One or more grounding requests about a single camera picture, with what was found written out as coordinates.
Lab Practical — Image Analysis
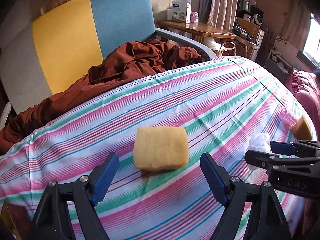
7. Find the orange sponge wedge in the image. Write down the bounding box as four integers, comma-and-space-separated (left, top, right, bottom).
292, 116, 312, 140

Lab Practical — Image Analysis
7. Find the pink hair roller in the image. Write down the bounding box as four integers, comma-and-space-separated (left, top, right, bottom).
279, 107, 298, 127

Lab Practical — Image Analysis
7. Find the striped bed sheet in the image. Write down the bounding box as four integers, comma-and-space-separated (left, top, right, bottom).
1, 56, 310, 239

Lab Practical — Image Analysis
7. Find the cluttered shelf unit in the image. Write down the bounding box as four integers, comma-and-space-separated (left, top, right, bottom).
234, 0, 265, 61

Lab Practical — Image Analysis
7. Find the wooden side table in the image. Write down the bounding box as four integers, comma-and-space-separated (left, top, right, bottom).
157, 20, 235, 43

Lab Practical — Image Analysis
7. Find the striped pink curtain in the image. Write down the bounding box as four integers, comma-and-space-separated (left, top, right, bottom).
199, 0, 238, 31

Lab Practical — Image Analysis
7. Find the rust brown blanket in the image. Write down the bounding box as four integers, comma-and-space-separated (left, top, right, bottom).
1, 38, 203, 154

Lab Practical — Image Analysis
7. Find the tricolour upholstered headboard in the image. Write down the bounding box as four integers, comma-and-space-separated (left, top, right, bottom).
1, 0, 155, 113

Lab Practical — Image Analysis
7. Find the white product box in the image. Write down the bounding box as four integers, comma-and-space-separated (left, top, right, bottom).
171, 0, 191, 24

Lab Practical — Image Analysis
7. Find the white bed frame rail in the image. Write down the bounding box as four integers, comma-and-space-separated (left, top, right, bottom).
153, 28, 217, 61

